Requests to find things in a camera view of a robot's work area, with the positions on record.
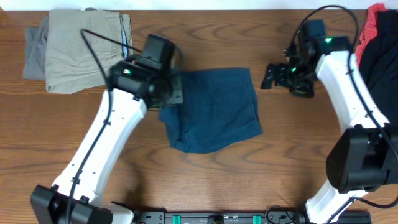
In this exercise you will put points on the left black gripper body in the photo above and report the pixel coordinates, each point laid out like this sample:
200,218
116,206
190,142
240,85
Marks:
172,92

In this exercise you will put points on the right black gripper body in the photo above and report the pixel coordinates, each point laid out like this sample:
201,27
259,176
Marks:
298,80

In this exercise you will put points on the dark blue shorts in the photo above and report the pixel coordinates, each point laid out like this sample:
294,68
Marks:
220,108

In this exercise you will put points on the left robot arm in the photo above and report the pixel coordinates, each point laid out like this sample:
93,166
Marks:
76,195

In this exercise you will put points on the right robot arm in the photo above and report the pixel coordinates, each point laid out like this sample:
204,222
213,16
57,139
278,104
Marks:
365,156

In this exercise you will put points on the black garment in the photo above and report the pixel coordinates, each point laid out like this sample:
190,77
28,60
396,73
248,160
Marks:
378,65

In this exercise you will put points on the red garment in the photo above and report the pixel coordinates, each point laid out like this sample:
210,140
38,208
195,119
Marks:
369,30

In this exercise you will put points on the folded khaki shorts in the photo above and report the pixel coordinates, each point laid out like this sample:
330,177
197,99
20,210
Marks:
69,65

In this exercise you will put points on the folded grey garment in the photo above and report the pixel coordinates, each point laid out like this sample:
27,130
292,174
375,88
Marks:
35,47

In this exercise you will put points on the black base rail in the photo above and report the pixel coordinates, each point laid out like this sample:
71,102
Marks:
248,218

